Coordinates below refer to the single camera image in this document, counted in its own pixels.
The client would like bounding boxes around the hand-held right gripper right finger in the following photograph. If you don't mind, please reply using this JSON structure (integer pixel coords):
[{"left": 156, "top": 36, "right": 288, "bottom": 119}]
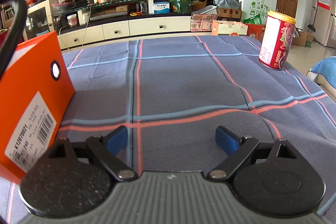
[{"left": 207, "top": 126, "right": 300, "bottom": 182}]

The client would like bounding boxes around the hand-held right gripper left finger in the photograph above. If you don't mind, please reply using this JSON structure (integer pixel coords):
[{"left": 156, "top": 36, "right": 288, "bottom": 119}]
[{"left": 47, "top": 126, "right": 139, "bottom": 182}]

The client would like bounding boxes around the orange cardboard box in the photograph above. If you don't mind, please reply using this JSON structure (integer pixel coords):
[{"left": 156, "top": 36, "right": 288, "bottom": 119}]
[{"left": 0, "top": 31, "right": 76, "bottom": 185}]

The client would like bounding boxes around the blue plaid tablecloth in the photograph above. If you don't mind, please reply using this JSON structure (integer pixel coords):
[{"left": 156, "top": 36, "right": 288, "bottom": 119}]
[{"left": 0, "top": 35, "right": 336, "bottom": 224}]

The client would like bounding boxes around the red can yellow lid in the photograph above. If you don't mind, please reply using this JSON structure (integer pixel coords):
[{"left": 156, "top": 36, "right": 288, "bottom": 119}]
[{"left": 259, "top": 10, "right": 297, "bottom": 71}]

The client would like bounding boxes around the orange white gift bag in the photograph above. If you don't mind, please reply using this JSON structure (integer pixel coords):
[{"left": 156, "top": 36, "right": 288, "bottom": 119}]
[{"left": 212, "top": 20, "right": 248, "bottom": 36}]

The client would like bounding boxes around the red gift bag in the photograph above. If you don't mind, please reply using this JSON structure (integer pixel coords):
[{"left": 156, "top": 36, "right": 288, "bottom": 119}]
[{"left": 247, "top": 24, "right": 265, "bottom": 41}]

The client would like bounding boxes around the white TV cabinet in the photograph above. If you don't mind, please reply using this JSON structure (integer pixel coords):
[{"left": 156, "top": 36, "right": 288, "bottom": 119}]
[{"left": 24, "top": 0, "right": 218, "bottom": 51}]

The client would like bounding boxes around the blue sofa cover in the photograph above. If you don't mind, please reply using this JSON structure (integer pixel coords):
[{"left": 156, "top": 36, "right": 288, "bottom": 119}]
[{"left": 306, "top": 56, "right": 336, "bottom": 93}]

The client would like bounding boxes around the clear plastic bin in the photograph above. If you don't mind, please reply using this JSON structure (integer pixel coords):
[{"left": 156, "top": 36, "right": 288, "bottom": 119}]
[{"left": 191, "top": 5, "right": 219, "bottom": 31}]

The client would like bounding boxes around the open cardboard floor box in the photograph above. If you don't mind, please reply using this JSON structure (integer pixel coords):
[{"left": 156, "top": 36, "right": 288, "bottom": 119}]
[{"left": 292, "top": 30, "right": 314, "bottom": 47}]

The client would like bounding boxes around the printed cardboard fruit box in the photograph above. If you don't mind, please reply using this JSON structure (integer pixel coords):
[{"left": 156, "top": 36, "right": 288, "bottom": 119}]
[{"left": 218, "top": 7, "right": 242, "bottom": 21}]

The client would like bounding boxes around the blue white small box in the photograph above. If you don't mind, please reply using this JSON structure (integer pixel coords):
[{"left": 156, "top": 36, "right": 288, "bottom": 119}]
[{"left": 153, "top": 2, "right": 170, "bottom": 14}]

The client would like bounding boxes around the green foil bag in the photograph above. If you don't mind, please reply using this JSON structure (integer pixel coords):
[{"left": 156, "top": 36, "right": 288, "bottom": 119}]
[{"left": 171, "top": 0, "right": 191, "bottom": 14}]

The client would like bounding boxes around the pink plastic basket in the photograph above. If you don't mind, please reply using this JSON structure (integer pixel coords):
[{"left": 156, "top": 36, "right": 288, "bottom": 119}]
[{"left": 52, "top": 2, "right": 71, "bottom": 14}]

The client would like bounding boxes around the black cable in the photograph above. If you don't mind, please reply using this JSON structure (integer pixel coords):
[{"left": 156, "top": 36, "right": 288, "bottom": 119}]
[{"left": 0, "top": 0, "right": 28, "bottom": 77}]

